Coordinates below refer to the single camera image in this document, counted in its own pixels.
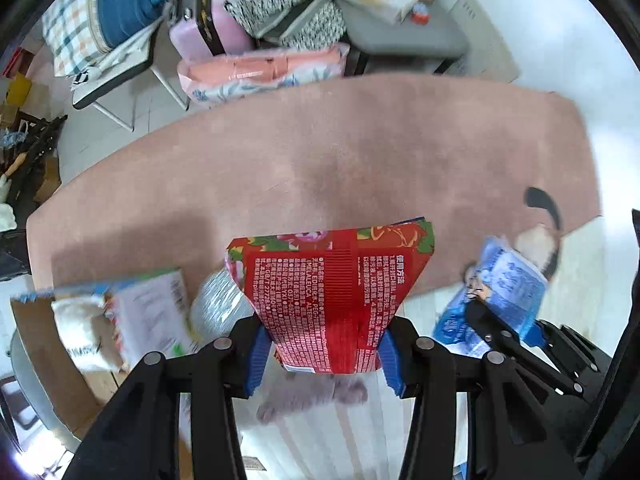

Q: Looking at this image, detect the pink suitcase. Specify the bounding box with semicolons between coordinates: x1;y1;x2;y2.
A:
168;0;257;62

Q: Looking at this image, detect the black and white patterned bag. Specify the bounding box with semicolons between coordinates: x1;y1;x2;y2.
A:
223;0;349;52

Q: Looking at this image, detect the beige and black plush toy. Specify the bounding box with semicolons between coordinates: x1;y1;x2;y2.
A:
514;187;566;282

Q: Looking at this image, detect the pink floral bag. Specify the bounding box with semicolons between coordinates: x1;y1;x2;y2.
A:
177;42;351;110

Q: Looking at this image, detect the black rack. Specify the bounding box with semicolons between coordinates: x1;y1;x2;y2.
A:
0;114;69;203

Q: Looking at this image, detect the grey side table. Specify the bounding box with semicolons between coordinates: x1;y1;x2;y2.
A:
334;0;472;77

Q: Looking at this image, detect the white folding chair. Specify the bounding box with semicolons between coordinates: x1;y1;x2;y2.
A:
70;20;192;134

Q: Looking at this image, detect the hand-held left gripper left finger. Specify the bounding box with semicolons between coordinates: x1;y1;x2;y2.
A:
65;315;274;480

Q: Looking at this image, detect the white paper sheet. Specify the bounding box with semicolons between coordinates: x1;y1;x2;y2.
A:
448;0;522;85

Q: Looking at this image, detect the clear plastic packet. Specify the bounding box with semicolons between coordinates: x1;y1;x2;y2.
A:
189;267;257;342

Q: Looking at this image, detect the yellow box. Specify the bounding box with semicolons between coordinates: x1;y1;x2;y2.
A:
4;72;32;107

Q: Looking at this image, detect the red floral printed packet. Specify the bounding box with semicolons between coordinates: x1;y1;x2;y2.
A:
225;218;437;376

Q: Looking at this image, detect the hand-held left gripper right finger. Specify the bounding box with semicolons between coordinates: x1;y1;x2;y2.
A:
377;317;584;480

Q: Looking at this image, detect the pink rug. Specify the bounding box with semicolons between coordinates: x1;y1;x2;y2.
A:
27;72;604;312

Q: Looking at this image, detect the blue printed packet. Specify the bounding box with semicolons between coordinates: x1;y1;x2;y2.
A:
432;235;549;359

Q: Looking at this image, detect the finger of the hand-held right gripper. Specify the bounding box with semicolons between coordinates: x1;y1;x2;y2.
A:
520;318;615;377
465;300;589;401

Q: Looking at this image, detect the white and green packet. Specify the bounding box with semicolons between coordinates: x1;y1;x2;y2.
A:
104;269;202;372

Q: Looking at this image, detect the cardboard box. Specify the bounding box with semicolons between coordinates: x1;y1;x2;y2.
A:
10;292;129;442

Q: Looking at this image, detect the checkered pillow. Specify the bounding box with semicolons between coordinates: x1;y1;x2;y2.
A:
42;0;114;79

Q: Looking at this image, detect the white fluffy packet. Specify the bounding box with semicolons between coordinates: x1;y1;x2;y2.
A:
50;294;126;374

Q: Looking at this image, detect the blue cloth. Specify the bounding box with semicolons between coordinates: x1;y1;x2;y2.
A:
97;0;172;54

